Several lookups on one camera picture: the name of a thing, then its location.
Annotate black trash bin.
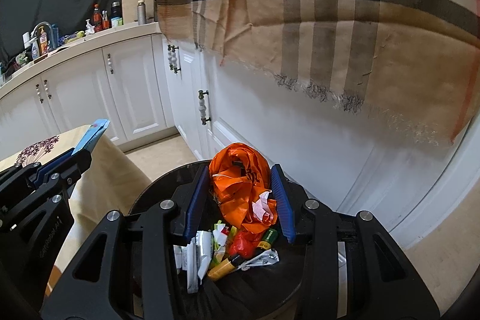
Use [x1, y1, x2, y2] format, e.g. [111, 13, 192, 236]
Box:
[127, 159, 361, 320]

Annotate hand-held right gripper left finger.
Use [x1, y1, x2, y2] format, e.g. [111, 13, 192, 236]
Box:
[39, 166, 211, 320]

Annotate chrome faucet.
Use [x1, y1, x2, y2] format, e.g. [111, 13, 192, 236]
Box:
[31, 21, 53, 54]

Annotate blue packet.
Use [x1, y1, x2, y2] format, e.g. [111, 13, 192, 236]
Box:
[71, 118, 110, 156]

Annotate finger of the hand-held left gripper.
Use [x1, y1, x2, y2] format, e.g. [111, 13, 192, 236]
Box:
[32, 151, 93, 210]
[0, 148, 77, 189]

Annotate white grey printed sachet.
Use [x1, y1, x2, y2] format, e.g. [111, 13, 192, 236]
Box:
[173, 244, 192, 273]

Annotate green white wipes packet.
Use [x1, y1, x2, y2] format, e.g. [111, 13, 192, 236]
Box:
[210, 223, 239, 268]

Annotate orange plastic bag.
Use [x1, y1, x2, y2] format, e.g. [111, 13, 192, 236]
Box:
[209, 142, 280, 234]

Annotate dark sauce bottle red cap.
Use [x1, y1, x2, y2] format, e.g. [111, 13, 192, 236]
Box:
[92, 4, 103, 33]

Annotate orange detergent bottle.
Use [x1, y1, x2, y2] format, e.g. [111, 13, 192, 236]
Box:
[38, 27, 50, 54]

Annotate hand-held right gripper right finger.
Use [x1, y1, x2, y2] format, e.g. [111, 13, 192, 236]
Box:
[270, 163, 441, 320]

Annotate green bottle black cap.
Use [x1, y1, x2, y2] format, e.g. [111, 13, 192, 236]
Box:
[259, 228, 279, 249]

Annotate beige plaid cloth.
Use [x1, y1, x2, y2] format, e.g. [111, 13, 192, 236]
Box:
[155, 0, 480, 146]

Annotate red plastic bag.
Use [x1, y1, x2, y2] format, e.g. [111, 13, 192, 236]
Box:
[229, 230, 265, 259]

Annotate white base cabinets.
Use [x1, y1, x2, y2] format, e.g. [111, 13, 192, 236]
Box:
[0, 33, 480, 249]

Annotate yellow bottle black cap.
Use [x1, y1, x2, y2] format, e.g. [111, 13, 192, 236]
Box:
[206, 254, 244, 281]

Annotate large white powder sachet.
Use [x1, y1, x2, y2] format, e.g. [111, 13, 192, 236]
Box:
[185, 230, 214, 294]

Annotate floral tablecloth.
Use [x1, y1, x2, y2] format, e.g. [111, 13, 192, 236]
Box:
[0, 124, 154, 306]

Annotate dark bottle green label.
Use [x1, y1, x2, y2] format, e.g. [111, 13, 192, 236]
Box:
[110, 1, 124, 28]

